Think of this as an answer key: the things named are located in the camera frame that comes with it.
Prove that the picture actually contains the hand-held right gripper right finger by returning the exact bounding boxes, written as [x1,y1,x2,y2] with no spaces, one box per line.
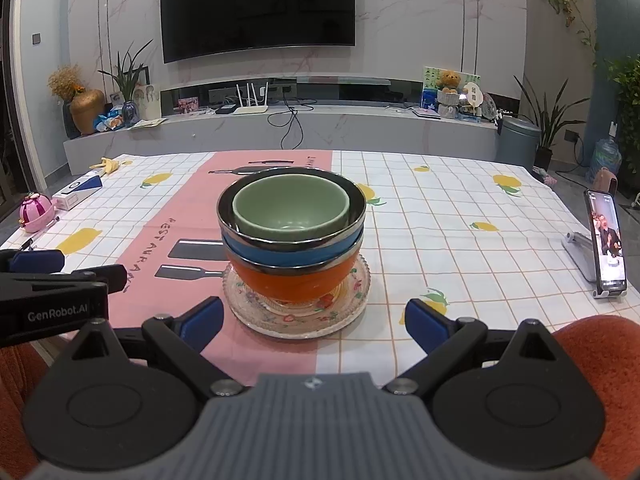
[382,298,577,396]

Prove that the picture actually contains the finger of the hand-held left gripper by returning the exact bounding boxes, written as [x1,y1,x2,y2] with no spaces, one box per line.
[0,264,129,295]
[0,249,66,275]

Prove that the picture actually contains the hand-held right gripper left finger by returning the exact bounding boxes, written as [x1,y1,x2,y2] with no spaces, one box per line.
[57,296,246,397]

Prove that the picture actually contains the deep glass plate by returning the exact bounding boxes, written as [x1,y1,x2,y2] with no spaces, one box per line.
[221,252,372,342]

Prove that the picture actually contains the orange steel-lined bowl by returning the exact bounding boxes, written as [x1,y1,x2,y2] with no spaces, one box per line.
[223,245,365,305]

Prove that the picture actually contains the blue steel-lined bowl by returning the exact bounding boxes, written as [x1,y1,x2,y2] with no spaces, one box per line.
[216,167,367,268]

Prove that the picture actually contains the green bowl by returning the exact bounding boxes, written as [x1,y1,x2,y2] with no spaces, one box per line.
[231,172,351,242]

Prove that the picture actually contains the pen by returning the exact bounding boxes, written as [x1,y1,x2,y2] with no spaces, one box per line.
[19,216,61,252]

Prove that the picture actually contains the pink toy case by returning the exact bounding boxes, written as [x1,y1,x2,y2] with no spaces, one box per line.
[18,192,56,233]

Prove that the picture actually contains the orange upholstered chair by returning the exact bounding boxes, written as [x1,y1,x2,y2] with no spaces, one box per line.
[552,315,640,480]
[0,342,51,480]

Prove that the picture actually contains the blue and white box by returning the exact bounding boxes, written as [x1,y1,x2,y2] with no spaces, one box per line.
[51,174,103,211]

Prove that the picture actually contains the checked lemon print tablecloth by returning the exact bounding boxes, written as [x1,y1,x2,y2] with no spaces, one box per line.
[0,150,640,401]

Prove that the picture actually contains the dark vase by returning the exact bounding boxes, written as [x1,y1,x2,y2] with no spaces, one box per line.
[62,101,81,140]

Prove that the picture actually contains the snack packets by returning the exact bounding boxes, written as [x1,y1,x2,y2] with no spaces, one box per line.
[95,112,125,133]

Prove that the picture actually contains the gold vase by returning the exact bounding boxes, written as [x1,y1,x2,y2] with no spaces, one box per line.
[69,89,107,136]

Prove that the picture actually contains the white phone stand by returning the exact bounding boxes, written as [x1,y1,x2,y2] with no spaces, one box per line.
[561,230,626,301]

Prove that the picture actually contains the dried flower bunch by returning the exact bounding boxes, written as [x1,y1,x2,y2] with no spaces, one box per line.
[47,64,86,103]

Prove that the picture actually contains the white printed card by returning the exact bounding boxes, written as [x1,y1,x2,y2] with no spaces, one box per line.
[132,84,162,122]

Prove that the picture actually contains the smartphone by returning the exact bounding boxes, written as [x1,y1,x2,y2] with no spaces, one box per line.
[584,189,628,300]

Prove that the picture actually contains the long-leaf green plant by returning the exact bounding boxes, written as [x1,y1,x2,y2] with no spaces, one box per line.
[97,39,153,106]

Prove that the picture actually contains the grey trash can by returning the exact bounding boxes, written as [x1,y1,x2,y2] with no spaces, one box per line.
[497,116,542,171]

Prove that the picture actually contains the grey wrapped pot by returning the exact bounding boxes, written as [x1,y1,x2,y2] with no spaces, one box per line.
[436,90,460,119]

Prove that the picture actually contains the white router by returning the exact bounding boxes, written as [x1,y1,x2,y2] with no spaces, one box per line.
[234,82,271,116]

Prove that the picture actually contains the pink bag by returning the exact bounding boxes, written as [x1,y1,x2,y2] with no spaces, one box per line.
[595,167,618,196]

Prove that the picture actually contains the white round fan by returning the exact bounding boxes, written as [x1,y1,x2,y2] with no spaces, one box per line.
[465,82,485,113]

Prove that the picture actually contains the potted spiky plant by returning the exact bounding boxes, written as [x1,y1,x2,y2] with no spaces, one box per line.
[514,75,586,171]

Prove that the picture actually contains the teddy bear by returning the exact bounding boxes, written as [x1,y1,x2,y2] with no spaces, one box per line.
[434,70,462,93]

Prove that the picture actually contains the blue water bottle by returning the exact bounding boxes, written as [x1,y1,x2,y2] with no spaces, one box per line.
[586,137,622,186]

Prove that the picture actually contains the green picture board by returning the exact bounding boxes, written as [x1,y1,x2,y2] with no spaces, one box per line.
[421,66,481,111]

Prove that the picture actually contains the large leafy plant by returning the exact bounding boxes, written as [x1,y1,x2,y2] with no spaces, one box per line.
[602,55,640,171]

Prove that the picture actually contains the black television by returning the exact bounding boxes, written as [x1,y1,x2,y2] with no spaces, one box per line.
[160,0,357,64]

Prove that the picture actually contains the hanging vine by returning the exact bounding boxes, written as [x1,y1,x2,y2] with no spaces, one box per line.
[535,0,598,56]

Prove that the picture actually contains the black cable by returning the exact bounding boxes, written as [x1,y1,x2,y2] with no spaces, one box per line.
[267,92,318,150]

